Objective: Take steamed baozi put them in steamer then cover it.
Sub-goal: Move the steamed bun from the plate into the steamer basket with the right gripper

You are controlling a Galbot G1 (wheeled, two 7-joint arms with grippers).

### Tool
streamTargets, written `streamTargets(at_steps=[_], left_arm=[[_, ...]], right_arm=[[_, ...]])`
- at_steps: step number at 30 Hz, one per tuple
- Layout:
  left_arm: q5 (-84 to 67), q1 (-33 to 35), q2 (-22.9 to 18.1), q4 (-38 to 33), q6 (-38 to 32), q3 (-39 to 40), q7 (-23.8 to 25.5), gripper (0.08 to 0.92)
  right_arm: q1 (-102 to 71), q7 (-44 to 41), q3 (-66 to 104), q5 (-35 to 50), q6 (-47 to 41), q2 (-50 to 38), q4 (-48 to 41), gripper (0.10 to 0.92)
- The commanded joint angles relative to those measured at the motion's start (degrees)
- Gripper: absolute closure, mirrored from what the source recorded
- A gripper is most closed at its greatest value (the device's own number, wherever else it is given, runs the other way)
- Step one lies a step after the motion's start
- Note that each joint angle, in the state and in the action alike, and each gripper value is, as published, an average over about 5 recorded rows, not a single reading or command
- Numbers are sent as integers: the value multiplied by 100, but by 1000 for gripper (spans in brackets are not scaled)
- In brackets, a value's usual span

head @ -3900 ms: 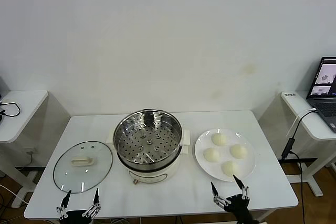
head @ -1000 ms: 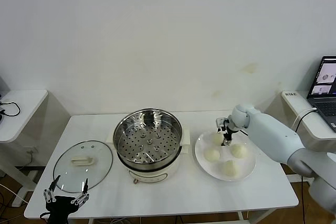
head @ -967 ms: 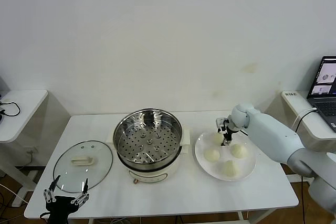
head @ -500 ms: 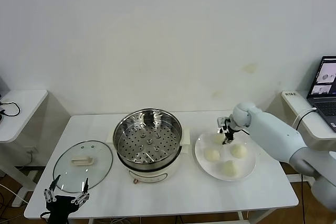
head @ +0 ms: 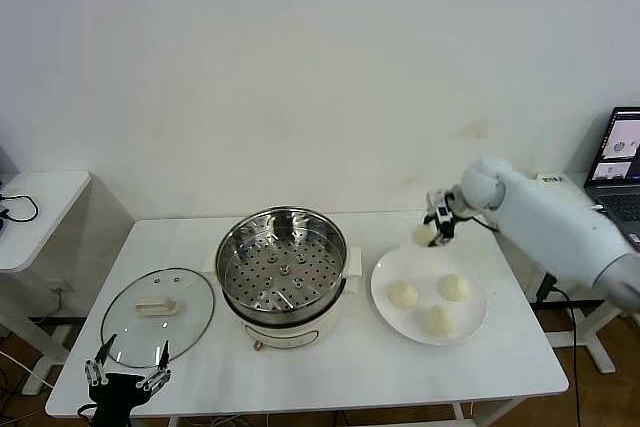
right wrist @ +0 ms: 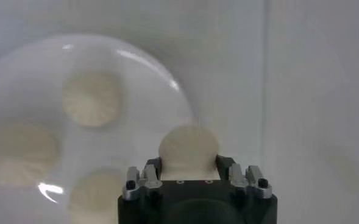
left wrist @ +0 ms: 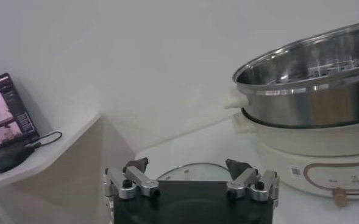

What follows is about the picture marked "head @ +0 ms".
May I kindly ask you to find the white round plate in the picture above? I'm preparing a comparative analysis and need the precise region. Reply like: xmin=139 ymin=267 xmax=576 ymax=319
xmin=370 ymin=244 xmax=489 ymax=347

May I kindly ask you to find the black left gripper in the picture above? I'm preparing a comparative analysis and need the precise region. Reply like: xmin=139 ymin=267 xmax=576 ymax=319
xmin=83 ymin=332 xmax=174 ymax=427

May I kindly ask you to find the white side table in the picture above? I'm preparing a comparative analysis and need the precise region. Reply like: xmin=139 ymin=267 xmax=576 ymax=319
xmin=0 ymin=170 xmax=136 ymax=368

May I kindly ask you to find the cream electric cooker pot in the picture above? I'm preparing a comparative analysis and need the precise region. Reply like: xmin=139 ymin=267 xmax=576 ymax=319
xmin=202 ymin=241 xmax=364 ymax=352

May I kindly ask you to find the white floor cable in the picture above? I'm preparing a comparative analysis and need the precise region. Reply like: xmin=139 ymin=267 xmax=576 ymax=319
xmin=0 ymin=350 xmax=54 ymax=389

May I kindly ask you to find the grey open laptop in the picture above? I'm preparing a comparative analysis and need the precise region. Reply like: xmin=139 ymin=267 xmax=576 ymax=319
xmin=583 ymin=106 xmax=640 ymax=253

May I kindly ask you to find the stainless steel steamer basket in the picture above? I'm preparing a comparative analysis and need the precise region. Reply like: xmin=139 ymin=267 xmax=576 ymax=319
xmin=214 ymin=205 xmax=349 ymax=316

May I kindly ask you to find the black looped cable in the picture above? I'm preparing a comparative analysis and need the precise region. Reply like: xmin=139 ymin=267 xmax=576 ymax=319
xmin=0 ymin=191 xmax=39 ymax=224

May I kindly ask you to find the black power cable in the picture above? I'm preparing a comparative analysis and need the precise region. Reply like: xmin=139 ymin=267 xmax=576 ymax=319
xmin=537 ymin=271 xmax=581 ymax=427

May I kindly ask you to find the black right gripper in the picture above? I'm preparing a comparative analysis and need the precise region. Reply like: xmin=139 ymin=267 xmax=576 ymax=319
xmin=424 ymin=188 xmax=471 ymax=247

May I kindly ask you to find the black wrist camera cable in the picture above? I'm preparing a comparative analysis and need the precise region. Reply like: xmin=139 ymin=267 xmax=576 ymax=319
xmin=467 ymin=214 xmax=501 ymax=234

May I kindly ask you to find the glass lid cream handle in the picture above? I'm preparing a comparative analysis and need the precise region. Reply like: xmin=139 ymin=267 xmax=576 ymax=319
xmin=100 ymin=267 xmax=216 ymax=369

